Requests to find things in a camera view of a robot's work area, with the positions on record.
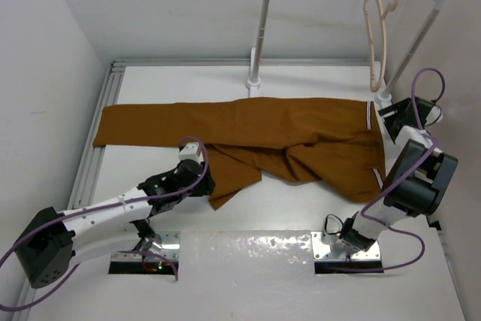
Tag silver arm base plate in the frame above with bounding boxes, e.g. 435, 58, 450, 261
311, 231, 383, 274

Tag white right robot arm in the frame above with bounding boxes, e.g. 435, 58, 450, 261
336, 97, 458, 255

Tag wooden clothes hanger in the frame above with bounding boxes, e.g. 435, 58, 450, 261
362, 0, 404, 93

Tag white clothes rack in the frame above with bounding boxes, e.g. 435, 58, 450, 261
246, 0, 449, 105

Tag brown trousers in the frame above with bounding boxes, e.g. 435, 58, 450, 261
93, 97, 386, 209

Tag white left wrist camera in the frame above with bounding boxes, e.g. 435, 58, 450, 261
178, 141, 204, 163

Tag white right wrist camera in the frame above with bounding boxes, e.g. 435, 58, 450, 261
425, 105, 443, 127

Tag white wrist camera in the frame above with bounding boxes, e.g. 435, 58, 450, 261
178, 141, 204, 163
425, 105, 443, 127

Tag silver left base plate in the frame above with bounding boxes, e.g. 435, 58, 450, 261
108, 232, 180, 275

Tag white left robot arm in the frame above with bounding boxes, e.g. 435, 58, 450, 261
15, 159, 216, 289

